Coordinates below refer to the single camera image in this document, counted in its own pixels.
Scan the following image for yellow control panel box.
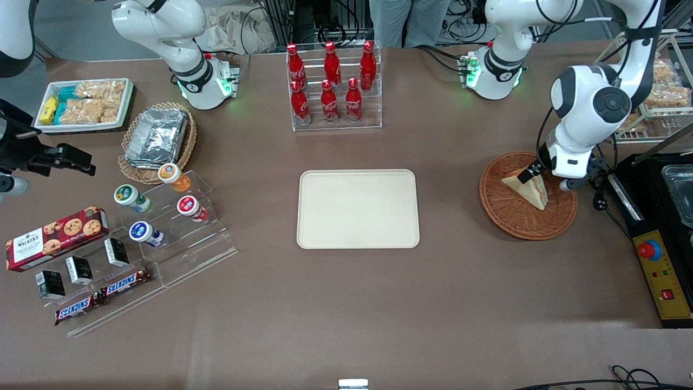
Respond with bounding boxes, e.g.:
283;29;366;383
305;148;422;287
632;230;693;329

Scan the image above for Snickers chocolate bar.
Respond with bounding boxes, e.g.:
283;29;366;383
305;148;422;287
54;292;101;326
100;268;153;299

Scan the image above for red cola bottle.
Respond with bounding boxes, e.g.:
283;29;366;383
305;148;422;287
360;41;377;90
345;77;363;122
286;43;306;90
290;81;312;126
324;42;342;90
321;80;340;124

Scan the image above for thin black cable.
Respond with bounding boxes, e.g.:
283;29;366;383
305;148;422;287
512;366;693;390

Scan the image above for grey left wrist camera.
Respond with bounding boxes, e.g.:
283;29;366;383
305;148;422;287
559;174;592;192

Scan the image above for triangular sandwich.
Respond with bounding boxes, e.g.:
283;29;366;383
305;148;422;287
501;167;549;211

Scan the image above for stacked aluminium foil containers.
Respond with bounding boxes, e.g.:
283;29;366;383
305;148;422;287
125;108;188;168

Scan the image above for light tan wicker basket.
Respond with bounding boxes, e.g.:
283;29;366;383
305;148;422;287
118;102;198;185

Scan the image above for cream plastic serving tray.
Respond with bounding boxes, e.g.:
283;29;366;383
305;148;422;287
297;169;421;250

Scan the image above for brown wicker basket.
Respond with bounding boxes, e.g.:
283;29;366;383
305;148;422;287
479;151;578;241

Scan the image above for small black carton box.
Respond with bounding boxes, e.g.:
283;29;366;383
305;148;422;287
104;237;130;268
36;270;66;300
65;256;94;286

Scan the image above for black power cable with plug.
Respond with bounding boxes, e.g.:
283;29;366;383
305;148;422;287
590;162;634;239

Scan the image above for bagged rice cracker snack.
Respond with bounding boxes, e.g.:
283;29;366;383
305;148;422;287
75;80;126;100
652;58;676;85
617;112;648;133
58;97;123;125
642;82;691;109

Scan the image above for red Walkers shortbread box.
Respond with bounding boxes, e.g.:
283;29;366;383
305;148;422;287
5;206;110;272

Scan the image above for white rectangular snack tray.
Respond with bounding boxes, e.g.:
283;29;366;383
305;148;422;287
34;78;135;134

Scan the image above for black tabletop appliance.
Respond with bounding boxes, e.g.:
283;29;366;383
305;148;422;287
607;152;693;255

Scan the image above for red yoghurt bottle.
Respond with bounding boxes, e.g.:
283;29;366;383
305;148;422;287
177;196;209;223

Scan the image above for yellow snack packet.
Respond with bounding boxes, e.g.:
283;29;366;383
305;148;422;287
39;96;59;125

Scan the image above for crumpled beige bag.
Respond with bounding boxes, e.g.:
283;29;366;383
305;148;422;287
203;5;277;55

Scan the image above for person legs in jeans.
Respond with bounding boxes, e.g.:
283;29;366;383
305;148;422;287
368;0;451;49

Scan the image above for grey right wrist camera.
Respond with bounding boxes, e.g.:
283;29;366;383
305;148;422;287
0;174;29;197

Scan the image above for clear rectangular pan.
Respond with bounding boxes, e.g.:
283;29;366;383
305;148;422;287
662;164;693;228

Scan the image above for orange yoghurt bottle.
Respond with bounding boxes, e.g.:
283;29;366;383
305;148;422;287
158;163;192;193

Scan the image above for clear acrylic stepped display stand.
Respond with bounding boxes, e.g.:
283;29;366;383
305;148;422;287
43;171;239;337

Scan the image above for blue yoghurt bottle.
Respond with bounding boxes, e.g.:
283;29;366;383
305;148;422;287
129;221;164;248

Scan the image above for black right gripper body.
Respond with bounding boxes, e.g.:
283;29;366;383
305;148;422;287
0;100;55;175

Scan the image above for grey metal bar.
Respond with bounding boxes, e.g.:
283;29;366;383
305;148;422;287
632;125;693;166

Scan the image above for white wire rack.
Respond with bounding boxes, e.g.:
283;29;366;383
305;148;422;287
594;31;693;145

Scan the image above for green yoghurt bottle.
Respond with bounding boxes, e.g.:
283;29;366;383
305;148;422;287
114;184;153;213

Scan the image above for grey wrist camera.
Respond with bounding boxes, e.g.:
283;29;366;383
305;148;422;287
559;174;592;192
0;174;29;197

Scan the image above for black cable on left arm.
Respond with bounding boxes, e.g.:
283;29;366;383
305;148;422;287
535;106;559;163

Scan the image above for clear acrylic bottle rack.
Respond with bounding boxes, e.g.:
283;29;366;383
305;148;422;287
286;41;383;132

